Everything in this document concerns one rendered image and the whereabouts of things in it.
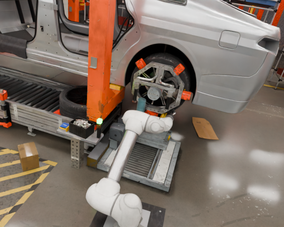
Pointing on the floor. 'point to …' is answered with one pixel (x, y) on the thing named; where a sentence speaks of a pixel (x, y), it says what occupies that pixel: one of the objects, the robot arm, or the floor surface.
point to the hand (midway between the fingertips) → (172, 110)
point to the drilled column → (77, 153)
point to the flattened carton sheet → (203, 129)
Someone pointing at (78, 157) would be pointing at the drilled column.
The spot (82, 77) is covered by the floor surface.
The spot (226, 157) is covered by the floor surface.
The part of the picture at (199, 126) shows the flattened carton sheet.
